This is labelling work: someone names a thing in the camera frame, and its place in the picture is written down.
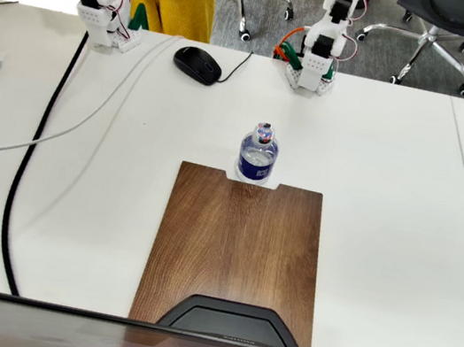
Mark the brown wooden board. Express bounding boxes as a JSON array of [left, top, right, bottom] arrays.
[[127, 155, 341, 347]]

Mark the black office chair chrome base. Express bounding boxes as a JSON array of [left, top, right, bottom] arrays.
[[348, 0, 464, 97]]

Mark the black monitor stand base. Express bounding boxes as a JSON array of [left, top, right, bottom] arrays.
[[154, 288, 309, 347]]

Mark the orange cable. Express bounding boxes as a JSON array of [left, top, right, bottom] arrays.
[[272, 21, 306, 63]]

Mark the thick black cable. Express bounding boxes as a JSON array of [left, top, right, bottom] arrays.
[[0, 20, 92, 302]]

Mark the white cable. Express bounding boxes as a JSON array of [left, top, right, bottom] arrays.
[[0, 4, 186, 197]]

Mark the blue labelled water bottle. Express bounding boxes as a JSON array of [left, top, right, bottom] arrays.
[[233, 118, 284, 189]]

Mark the thin black mouse cable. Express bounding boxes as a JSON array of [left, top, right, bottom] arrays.
[[213, 45, 255, 90]]

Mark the black computer mouse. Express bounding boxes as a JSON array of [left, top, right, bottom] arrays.
[[168, 43, 227, 89]]

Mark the green table clamp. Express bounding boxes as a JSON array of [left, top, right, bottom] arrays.
[[276, 40, 310, 73], [127, 0, 155, 33]]

